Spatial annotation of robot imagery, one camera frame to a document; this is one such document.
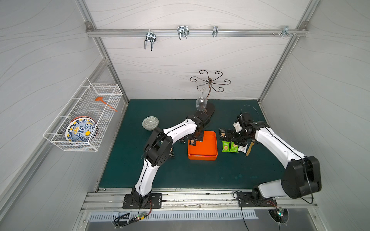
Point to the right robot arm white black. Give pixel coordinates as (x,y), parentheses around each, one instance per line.
(302,175)

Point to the white vent grille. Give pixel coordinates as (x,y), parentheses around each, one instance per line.
(177,215)

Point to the metal hook right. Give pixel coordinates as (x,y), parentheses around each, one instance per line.
(285,33)

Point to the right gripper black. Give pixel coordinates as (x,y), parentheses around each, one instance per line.
(231,135)

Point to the white wire basket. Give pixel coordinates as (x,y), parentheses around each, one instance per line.
(83,104)

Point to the green cookie packet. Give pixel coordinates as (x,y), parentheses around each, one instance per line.
(225,146)
(233,148)

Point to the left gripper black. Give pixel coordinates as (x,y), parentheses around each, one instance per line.
(205,111)

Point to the colourful patterned plate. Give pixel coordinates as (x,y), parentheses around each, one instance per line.
(81,129)

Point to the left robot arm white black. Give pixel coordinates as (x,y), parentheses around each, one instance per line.
(158,147)

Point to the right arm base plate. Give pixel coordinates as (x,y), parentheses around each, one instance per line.
(253,199)

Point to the aluminium top rail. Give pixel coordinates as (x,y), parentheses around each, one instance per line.
(194,33)

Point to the green patterned bowl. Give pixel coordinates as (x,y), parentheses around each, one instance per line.
(150,123)

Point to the orange storage box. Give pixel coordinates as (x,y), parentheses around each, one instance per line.
(204,150)

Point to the clear wine glass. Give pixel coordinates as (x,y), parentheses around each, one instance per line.
(201,102)

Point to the golden knife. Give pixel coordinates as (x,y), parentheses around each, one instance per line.
(250,148)

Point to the metal glass holder stand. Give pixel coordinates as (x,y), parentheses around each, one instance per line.
(211,85)

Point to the white cookie packet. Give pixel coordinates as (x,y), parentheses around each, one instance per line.
(242,149)

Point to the orange spatula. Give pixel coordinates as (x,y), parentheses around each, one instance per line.
(101,99)

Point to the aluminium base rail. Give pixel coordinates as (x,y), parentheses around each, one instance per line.
(111,199)

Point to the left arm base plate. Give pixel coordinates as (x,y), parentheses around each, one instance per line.
(153,200)

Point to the metal hook small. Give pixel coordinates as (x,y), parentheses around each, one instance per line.
(215,32)

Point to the metal hook left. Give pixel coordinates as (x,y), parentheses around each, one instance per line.
(150,38)

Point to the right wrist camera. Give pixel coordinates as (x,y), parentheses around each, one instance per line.
(242,122)

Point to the metal hook middle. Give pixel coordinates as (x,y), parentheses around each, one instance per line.
(183,32)

